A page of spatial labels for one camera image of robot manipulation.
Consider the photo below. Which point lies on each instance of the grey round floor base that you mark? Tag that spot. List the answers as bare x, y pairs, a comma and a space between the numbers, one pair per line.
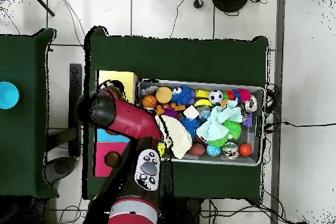
61, 167

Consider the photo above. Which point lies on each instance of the brown toy football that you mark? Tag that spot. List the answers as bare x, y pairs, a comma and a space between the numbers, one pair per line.
196, 149

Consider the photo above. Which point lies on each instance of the small orange ball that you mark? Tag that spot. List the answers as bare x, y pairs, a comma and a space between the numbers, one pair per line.
245, 150

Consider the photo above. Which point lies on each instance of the black floor stand foot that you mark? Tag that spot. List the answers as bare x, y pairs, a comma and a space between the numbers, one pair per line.
75, 76

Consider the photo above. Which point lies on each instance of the mint green cloth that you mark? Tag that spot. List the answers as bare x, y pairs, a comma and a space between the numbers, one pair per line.
212, 126

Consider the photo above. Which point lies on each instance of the dark green table cloth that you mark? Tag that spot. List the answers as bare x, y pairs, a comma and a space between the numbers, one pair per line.
183, 58
23, 63

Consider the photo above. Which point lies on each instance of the blue bowl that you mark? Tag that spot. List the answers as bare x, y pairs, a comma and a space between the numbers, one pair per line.
8, 95

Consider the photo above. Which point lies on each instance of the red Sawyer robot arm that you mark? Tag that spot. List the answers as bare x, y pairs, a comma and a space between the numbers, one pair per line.
131, 121

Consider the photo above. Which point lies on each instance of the orange foam disc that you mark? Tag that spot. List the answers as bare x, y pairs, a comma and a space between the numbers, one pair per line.
163, 94

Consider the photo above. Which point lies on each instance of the blue spiky ball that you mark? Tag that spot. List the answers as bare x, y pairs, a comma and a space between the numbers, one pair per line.
190, 125

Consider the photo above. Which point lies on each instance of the wooden box with three holes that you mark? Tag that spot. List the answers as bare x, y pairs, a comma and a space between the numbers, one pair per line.
128, 79

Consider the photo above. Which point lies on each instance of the black tripod leg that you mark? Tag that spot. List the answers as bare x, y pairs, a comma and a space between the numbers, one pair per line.
42, 3

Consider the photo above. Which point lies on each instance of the toy basketball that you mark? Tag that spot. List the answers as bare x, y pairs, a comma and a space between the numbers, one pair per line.
149, 101

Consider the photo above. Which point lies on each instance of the toy soccer ball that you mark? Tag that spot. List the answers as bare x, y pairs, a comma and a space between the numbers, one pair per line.
216, 96

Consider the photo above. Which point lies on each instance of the black round stand base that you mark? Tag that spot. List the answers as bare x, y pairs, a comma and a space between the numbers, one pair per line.
229, 0

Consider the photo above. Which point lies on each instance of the cream waffle cloth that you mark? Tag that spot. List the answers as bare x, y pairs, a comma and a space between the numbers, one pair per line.
179, 137

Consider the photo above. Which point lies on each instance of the orange toy vehicle with wheels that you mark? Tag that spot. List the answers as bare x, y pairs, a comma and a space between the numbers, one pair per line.
179, 107

